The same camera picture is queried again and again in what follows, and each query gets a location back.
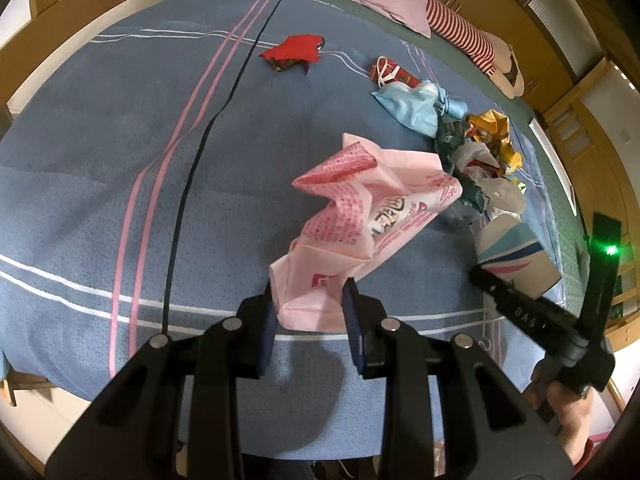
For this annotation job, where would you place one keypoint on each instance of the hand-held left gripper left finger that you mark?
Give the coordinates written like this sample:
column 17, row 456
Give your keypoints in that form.
column 265, row 332

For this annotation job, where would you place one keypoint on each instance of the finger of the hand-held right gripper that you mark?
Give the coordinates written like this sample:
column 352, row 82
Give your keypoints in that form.
column 520, row 305

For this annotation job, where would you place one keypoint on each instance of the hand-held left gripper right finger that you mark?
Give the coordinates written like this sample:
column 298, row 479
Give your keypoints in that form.
column 354, row 332

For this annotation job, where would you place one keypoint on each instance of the pink plastic bag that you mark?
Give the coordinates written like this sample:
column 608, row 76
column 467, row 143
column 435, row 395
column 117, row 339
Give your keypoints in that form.
column 350, row 210

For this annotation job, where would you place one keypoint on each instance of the yellow snack bag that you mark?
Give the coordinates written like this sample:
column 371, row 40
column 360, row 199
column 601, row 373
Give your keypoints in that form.
column 492, row 125

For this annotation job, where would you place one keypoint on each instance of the person's right hand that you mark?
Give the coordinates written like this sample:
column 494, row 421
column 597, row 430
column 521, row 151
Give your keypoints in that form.
column 572, row 420

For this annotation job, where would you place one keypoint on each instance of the white and blue paper box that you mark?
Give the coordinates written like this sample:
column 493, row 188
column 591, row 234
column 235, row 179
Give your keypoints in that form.
column 515, row 255

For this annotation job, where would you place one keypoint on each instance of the grey crumpled wrapper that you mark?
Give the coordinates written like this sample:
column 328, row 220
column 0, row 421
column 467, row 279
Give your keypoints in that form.
column 502, row 195

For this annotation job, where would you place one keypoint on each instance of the white crumpled plastic bag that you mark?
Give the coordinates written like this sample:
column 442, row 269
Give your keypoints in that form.
column 472, row 152

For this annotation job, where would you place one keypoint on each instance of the dark green crumpled wrapper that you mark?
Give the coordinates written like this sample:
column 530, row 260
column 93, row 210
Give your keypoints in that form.
column 450, row 135

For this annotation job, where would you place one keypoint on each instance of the light blue plastic wrapper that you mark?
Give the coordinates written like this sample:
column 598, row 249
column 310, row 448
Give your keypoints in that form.
column 452, row 107

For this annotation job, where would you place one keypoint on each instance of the blue striped blanket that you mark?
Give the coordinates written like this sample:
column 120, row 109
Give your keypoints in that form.
column 125, row 160

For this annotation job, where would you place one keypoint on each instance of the blue face mask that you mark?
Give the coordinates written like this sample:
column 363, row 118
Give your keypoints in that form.
column 407, row 105

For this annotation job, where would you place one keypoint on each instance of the small red carton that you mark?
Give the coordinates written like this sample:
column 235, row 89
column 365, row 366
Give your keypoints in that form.
column 402, row 78

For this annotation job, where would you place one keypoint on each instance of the red striped plush doll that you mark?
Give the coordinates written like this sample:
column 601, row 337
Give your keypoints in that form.
column 460, row 30

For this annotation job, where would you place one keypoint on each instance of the red crumpled wrapper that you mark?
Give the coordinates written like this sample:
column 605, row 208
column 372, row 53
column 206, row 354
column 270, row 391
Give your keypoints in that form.
column 295, row 50

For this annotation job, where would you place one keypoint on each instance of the white slatted blind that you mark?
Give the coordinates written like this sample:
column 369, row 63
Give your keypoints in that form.
column 565, row 20

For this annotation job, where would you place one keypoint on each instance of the wooden cabinet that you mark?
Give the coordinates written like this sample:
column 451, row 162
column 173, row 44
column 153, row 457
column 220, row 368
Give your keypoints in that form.
column 500, row 5

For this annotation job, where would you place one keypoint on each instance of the wooden bed headboard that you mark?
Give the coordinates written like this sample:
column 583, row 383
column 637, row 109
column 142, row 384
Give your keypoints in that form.
column 90, row 42

